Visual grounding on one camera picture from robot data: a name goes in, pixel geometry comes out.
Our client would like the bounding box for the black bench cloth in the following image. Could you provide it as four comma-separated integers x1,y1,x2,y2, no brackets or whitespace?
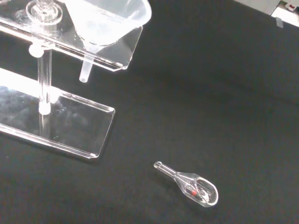
0,0,299,224

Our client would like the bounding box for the clear glass weighing funnel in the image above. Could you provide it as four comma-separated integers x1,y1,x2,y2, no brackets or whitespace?
153,161,219,208

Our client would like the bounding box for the clear acrylic funnel stand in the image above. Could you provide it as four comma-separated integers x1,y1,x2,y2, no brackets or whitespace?
0,0,143,159

